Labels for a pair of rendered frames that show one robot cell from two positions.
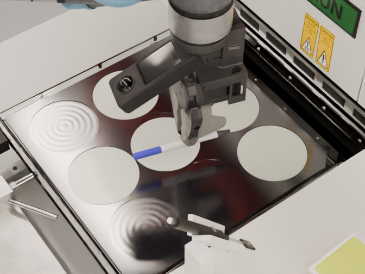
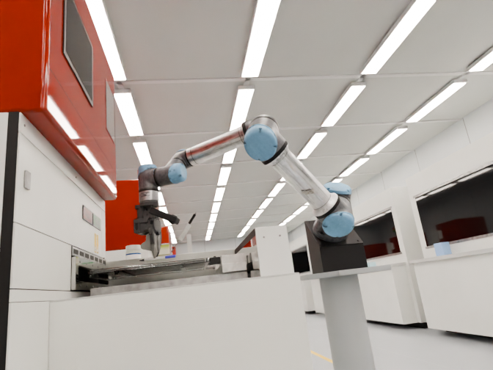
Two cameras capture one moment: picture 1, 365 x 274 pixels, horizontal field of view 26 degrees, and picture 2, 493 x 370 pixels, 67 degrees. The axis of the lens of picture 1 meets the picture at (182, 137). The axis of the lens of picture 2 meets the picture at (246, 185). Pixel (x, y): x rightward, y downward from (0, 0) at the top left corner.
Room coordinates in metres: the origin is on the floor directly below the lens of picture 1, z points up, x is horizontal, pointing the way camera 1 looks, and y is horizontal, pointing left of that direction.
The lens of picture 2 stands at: (1.77, 0.94, 0.79)
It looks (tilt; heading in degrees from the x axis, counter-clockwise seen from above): 16 degrees up; 206
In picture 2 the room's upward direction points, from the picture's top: 7 degrees counter-clockwise
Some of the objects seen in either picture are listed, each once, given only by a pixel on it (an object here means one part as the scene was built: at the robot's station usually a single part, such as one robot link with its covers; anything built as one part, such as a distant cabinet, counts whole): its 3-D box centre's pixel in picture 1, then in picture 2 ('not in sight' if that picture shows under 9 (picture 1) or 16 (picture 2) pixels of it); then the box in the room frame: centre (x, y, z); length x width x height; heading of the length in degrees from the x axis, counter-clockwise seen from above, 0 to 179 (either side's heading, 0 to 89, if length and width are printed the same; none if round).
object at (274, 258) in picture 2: not in sight; (257, 258); (0.55, 0.36, 0.89); 0.55 x 0.09 x 0.14; 36
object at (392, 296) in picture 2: not in sight; (392, 258); (-4.95, 0.17, 1.00); 1.80 x 1.08 x 2.00; 36
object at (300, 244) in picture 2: not in sight; (312, 273); (-8.51, -2.41, 1.00); 1.80 x 1.08 x 2.00; 36
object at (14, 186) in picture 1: (22, 181); not in sight; (0.64, 0.22, 0.89); 0.05 x 0.01 x 0.01; 126
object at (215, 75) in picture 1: (205, 60); (147, 219); (0.68, -0.03, 1.09); 0.09 x 0.08 x 0.12; 109
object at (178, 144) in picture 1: (182, 143); (157, 258); (0.67, 0.00, 0.94); 0.14 x 0.01 x 0.01; 109
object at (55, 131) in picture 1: (167, 140); (155, 269); (0.71, 0.02, 0.90); 0.34 x 0.34 x 0.01; 36
